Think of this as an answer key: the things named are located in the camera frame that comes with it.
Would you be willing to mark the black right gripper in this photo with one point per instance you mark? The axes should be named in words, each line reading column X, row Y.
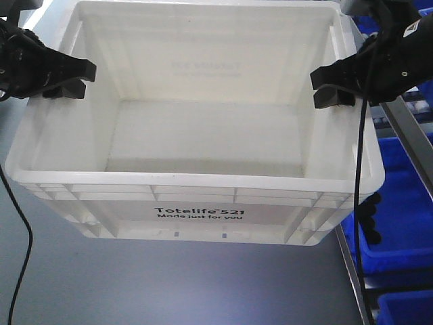
column 398, row 65

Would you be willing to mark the white plastic tote bin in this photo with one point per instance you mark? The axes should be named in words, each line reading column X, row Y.
column 200, row 124

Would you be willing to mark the blue bin lower right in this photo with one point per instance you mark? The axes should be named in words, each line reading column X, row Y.
column 403, row 219

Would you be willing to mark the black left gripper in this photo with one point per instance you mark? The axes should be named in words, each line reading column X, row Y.
column 28, row 67

